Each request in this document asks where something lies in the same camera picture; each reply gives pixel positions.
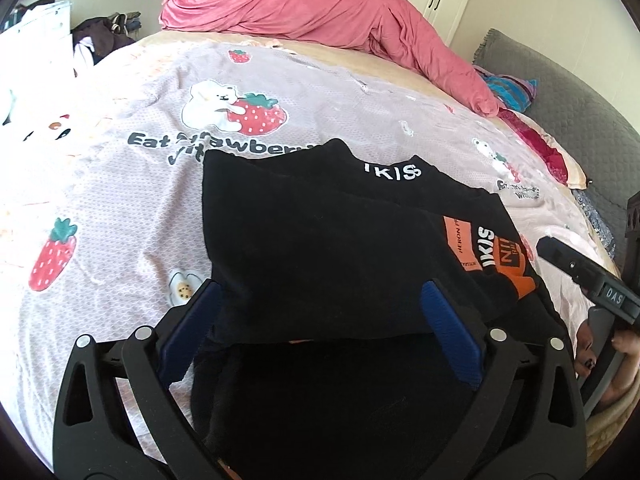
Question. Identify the red patterned pillow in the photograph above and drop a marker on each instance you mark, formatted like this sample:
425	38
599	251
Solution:
540	145

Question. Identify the blue patterned cloth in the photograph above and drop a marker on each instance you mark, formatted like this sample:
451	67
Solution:
595	220

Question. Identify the black sweater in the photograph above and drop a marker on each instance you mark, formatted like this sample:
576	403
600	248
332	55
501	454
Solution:
325	240

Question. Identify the grey quilted headboard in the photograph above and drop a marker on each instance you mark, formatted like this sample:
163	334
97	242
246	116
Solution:
575	110

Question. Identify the beige bed sheet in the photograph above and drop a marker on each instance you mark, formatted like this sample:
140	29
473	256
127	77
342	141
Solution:
320	57

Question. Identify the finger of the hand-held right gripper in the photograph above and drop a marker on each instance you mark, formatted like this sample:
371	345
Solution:
565	257

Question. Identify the white drawer cabinet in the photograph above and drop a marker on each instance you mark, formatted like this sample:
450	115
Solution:
40	30

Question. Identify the pink duvet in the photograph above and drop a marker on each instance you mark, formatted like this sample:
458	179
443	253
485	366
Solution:
300	5

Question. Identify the dark clothes pile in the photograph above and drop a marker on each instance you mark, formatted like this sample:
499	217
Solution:
100	35

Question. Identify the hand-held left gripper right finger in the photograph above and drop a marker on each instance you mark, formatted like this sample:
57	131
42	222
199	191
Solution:
450	340

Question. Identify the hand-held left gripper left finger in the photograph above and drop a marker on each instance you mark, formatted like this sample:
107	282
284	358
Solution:
187	335

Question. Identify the person's right hand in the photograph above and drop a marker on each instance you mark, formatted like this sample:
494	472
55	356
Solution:
627	346

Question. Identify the strawberry printed blanket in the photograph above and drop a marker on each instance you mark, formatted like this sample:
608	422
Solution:
125	200

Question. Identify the striped pillow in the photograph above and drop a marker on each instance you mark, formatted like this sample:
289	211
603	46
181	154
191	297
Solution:
515	92

